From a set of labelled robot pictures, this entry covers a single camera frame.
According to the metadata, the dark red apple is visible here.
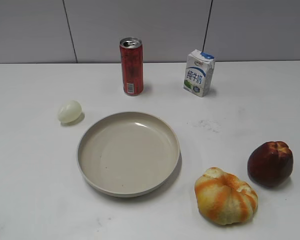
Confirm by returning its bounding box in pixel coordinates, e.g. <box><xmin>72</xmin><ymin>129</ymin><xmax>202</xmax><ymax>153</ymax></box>
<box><xmin>247</xmin><ymin>141</ymin><xmax>294</xmax><ymax>188</ymax></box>

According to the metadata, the beige round plate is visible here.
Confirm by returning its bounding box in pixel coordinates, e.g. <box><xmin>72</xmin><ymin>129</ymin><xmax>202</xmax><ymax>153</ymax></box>
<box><xmin>76</xmin><ymin>111</ymin><xmax>180</xmax><ymax>198</ymax></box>

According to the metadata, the white milk carton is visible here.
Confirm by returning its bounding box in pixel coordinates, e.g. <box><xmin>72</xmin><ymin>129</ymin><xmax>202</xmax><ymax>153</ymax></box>
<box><xmin>183</xmin><ymin>49</ymin><xmax>215</xmax><ymax>98</ymax></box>

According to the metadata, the red soda can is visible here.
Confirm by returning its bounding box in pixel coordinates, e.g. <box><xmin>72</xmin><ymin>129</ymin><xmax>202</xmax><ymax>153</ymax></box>
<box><xmin>119</xmin><ymin>37</ymin><xmax>144</xmax><ymax>96</ymax></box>

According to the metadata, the white peeled egg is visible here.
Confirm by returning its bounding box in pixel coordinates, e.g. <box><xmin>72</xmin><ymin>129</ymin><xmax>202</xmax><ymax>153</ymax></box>
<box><xmin>57</xmin><ymin>100</ymin><xmax>82</xmax><ymax>124</ymax></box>

